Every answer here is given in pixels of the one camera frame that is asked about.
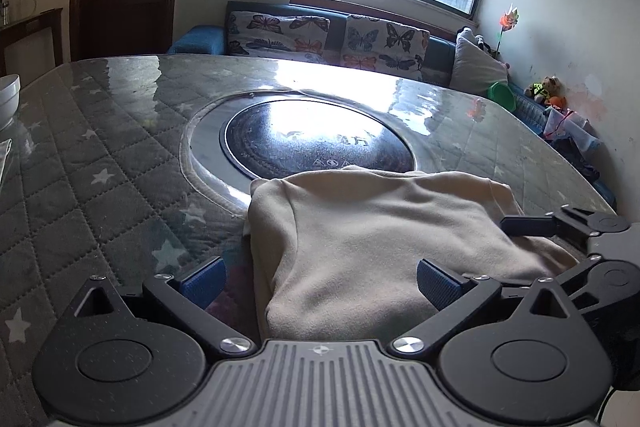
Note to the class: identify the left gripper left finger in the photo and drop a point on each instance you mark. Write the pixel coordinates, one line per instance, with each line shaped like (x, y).
(183, 301)

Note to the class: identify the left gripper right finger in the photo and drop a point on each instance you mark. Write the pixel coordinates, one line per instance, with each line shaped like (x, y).
(457, 300)

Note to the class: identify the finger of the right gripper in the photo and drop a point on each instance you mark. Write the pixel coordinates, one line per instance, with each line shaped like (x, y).
(574, 225)
(597, 282)

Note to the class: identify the cream sweater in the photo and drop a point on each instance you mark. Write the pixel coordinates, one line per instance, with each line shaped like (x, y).
(335, 252)

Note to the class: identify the dark clothes pile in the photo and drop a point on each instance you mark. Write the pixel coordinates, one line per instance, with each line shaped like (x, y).
(568, 148)

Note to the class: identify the clear plastic bag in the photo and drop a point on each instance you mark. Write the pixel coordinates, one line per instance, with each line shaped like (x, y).
(569, 125)

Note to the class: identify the plush toy bear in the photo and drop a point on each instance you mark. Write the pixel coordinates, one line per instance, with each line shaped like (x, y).
(548, 93)

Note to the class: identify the quilted grey star table cover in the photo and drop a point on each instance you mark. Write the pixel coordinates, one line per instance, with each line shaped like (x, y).
(93, 183)

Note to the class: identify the green plastic bowl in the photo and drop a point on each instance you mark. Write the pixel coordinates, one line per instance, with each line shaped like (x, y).
(500, 93)

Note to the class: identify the grey pillow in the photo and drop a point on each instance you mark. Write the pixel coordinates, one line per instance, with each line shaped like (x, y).
(474, 71)

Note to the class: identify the colourful pinwheel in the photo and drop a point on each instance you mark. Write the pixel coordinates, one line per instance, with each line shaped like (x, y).
(508, 21)

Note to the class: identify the right butterfly cushion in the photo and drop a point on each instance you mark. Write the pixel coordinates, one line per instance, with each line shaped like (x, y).
(383, 46)

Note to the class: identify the butterfly cushion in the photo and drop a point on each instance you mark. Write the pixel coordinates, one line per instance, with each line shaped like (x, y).
(294, 38)
(383, 46)

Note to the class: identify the left butterfly cushion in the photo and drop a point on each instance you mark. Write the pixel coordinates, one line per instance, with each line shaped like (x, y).
(294, 38)

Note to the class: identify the white ceramic bowl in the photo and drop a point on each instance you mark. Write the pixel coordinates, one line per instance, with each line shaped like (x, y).
(10, 87)

